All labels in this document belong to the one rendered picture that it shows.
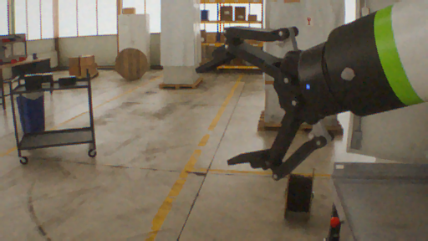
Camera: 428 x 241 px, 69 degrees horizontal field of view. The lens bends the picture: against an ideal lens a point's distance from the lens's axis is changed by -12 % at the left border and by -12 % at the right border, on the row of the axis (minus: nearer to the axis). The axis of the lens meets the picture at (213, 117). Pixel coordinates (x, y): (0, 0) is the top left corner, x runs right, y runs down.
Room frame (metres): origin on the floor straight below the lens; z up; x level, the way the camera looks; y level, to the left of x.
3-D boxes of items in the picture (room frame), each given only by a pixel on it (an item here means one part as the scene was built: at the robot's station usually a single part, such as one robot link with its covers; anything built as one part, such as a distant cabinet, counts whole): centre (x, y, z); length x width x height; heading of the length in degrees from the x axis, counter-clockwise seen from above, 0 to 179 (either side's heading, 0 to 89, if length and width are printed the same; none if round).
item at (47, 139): (3.71, 1.85, 0.48); 0.90 x 0.60 x 0.96; 112
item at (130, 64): (9.83, 2.35, 0.45); 0.90 x 0.46 x 0.90; 112
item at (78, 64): (10.62, 4.11, 0.34); 1.20 x 0.80 x 0.68; 9
